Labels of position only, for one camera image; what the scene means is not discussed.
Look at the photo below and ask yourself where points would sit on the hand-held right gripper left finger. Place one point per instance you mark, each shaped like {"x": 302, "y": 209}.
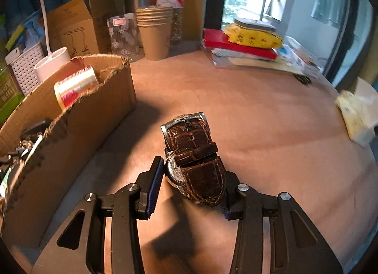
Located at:
{"x": 155, "y": 185}

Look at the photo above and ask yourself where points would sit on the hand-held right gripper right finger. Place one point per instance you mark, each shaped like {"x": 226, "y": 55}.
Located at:
{"x": 233, "y": 206}

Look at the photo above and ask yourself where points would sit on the cardboard box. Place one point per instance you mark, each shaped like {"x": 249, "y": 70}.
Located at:
{"x": 97, "y": 114}

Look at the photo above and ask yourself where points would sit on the red can with gold lid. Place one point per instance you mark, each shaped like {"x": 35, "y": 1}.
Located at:
{"x": 76, "y": 85}

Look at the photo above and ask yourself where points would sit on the black scissors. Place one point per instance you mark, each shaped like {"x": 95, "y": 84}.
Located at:
{"x": 302, "y": 79}

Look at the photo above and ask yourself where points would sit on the stack of brown paper cups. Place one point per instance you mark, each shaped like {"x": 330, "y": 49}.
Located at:
{"x": 156, "y": 40}

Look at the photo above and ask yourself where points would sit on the clear folder with papers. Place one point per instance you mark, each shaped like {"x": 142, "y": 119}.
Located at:
{"x": 236, "y": 61}

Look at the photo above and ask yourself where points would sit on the glass cup with stickers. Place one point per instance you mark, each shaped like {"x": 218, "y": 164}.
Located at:
{"x": 124, "y": 40}

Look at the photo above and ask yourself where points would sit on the yellow tissue pack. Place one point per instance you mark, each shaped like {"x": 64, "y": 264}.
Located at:
{"x": 356, "y": 120}

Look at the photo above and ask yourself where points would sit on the red book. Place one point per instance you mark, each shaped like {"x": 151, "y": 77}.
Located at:
{"x": 215, "y": 39}

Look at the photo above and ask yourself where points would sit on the white desk lamp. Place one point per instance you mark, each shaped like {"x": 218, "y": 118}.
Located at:
{"x": 50, "y": 64}

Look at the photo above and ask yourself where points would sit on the white plastic bag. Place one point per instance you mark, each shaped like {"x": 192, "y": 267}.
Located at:
{"x": 310, "y": 61}

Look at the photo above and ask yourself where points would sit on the yellow printed packet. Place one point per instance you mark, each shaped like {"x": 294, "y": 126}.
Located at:
{"x": 254, "y": 37}

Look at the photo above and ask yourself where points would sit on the green packaging box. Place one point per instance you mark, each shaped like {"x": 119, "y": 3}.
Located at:
{"x": 9, "y": 93}

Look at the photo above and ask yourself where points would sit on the white woven plastic basket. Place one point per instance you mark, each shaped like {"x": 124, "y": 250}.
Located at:
{"x": 26, "y": 67}

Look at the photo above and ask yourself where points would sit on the flat grey device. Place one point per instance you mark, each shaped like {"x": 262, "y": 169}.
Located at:
{"x": 254, "y": 24}

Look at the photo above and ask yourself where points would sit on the brown lamp packaging box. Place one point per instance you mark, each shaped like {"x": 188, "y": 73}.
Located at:
{"x": 68, "y": 22}

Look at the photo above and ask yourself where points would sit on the steel thermos flask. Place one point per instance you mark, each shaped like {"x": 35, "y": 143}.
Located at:
{"x": 138, "y": 0}

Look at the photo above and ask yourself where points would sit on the clear bluish plastic bag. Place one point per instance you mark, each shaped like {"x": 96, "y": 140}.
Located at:
{"x": 34, "y": 33}

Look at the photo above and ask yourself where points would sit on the yellow green sponge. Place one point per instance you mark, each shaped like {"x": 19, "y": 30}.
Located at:
{"x": 14, "y": 37}

